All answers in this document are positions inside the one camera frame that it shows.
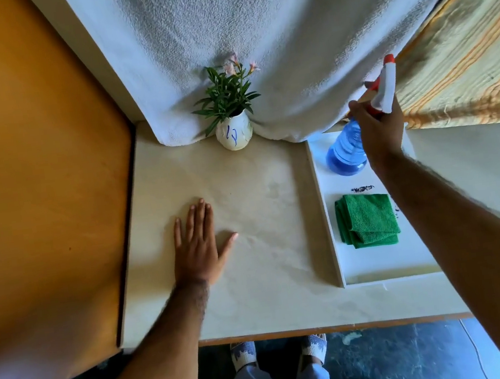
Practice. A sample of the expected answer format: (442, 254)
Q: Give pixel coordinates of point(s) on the white tray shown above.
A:
(377, 262)

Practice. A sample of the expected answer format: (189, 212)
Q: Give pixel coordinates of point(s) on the person's right fingers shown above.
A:
(360, 110)

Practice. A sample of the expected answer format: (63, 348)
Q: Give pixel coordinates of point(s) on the person's right hand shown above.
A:
(379, 132)

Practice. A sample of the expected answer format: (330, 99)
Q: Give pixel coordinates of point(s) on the person's right shoe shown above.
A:
(314, 347)

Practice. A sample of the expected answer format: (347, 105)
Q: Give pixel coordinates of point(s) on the person's left forearm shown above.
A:
(159, 359)

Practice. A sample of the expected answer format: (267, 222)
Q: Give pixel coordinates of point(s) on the person's right forearm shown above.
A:
(472, 255)

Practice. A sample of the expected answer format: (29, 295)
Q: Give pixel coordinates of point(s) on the white towel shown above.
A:
(286, 37)

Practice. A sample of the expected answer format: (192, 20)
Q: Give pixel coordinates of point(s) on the orange wooden panel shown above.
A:
(36, 186)

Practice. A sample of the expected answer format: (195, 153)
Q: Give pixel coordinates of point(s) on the person's left little finger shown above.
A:
(177, 233)

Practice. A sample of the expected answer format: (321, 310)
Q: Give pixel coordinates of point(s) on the white painted vase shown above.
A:
(234, 135)

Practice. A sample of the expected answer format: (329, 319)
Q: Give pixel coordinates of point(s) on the person's shoe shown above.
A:
(314, 347)
(244, 355)

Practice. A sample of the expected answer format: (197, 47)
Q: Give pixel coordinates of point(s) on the green folded cloth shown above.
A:
(367, 220)

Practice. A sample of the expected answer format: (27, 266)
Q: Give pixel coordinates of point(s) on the green plant with pink flowers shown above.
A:
(226, 92)

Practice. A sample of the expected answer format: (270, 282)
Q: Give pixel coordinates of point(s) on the person's left hand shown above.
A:
(198, 257)

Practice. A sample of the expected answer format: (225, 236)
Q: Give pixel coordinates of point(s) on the striped yellow cloth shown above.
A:
(466, 60)

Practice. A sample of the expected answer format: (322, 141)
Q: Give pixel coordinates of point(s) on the blue spray bottle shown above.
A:
(349, 145)

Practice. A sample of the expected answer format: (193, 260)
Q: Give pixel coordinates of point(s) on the person's left middle finger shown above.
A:
(199, 219)

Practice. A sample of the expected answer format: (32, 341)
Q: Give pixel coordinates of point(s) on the person's left shoe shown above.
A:
(244, 355)

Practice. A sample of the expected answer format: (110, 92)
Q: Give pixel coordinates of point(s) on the person's left thumb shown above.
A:
(228, 245)

